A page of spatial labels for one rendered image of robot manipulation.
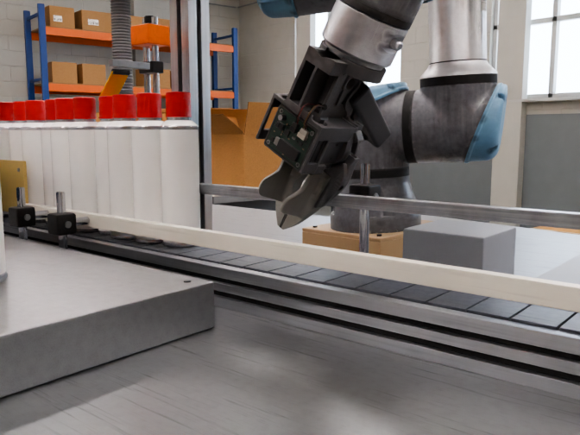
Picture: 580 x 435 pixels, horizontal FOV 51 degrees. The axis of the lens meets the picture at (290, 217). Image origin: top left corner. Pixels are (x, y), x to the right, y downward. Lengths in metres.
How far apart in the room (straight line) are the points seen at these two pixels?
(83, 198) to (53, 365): 0.47
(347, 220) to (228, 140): 1.71
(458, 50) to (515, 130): 5.65
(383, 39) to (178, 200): 0.37
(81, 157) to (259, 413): 0.60
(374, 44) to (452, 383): 0.31
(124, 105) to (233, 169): 1.75
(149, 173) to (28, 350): 0.38
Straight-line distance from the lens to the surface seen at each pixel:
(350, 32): 0.59
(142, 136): 0.85
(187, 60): 1.01
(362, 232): 0.76
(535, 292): 0.53
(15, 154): 1.17
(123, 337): 0.58
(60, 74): 8.12
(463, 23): 0.97
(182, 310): 0.62
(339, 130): 0.61
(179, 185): 0.82
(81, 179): 0.98
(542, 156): 6.57
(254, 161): 2.60
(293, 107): 0.61
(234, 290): 0.71
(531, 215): 0.60
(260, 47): 9.82
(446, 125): 0.95
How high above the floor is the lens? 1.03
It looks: 8 degrees down
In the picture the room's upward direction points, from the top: straight up
